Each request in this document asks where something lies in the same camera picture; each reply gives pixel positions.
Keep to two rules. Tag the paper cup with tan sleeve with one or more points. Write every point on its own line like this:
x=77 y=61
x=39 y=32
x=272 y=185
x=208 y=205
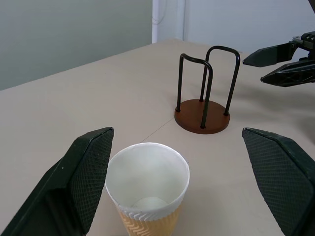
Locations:
x=147 y=172

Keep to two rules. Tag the white wall conduit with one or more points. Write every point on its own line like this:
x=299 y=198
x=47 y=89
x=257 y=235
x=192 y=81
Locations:
x=155 y=32

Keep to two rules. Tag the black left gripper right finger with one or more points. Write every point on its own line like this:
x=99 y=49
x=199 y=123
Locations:
x=283 y=177

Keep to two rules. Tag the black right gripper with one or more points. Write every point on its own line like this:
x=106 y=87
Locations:
x=307 y=41

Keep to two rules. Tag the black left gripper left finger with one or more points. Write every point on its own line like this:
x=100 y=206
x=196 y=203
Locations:
x=61 y=191

